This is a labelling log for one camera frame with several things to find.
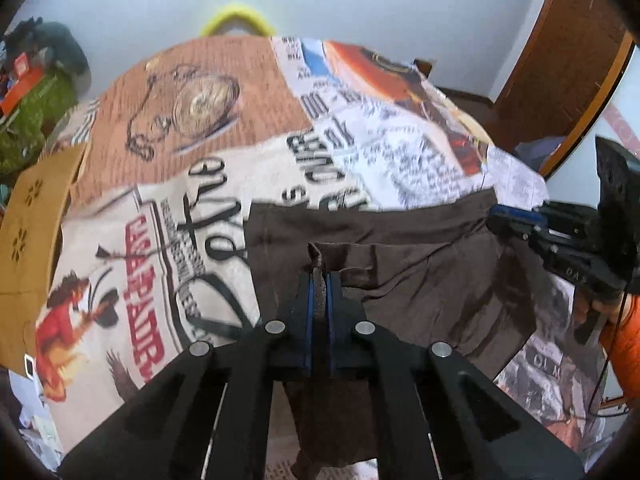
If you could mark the dark brown t-shirt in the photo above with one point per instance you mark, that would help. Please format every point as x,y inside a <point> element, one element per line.
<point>426,275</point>

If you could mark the orange sleeve forearm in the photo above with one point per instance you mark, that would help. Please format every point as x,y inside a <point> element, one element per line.
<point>621,339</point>

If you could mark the printed newspaper-pattern bed sheet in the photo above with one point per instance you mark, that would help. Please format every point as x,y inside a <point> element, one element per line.
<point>152,352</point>

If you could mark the brown wooden door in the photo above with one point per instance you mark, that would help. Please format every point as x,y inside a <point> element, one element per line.
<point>573,58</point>

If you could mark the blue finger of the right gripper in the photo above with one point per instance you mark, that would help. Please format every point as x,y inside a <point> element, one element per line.
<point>505,220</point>

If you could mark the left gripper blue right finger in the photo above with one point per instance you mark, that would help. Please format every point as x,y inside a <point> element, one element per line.
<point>347,349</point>

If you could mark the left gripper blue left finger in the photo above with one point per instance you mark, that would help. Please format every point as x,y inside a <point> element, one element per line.
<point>298,315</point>

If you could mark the dark teal plush toy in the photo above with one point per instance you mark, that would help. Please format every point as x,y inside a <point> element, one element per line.
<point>52,45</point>

